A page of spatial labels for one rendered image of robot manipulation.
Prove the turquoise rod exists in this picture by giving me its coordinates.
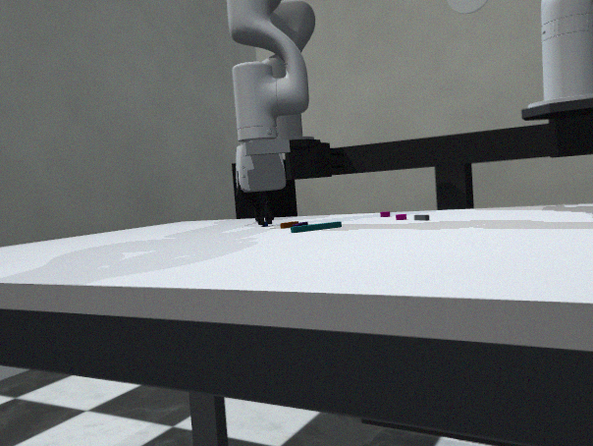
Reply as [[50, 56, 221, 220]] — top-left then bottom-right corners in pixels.
[[291, 221, 342, 233]]

